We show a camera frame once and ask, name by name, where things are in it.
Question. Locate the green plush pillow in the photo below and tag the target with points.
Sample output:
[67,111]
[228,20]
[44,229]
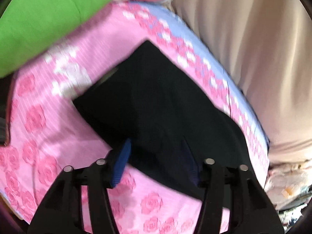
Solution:
[28,27]

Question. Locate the floral pastel blanket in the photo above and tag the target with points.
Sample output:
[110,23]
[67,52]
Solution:
[286,181]

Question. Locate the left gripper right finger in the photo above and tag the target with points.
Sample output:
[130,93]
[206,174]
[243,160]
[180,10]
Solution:
[221,175]

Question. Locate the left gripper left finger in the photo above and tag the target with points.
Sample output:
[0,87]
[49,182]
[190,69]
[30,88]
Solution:
[60,211]

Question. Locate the black pants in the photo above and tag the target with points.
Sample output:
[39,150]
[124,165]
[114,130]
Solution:
[171,123]

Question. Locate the pink rose bed sheet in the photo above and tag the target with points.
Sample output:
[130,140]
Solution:
[46,131]

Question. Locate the beige quilt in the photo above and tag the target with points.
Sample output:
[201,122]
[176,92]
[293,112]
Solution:
[265,46]

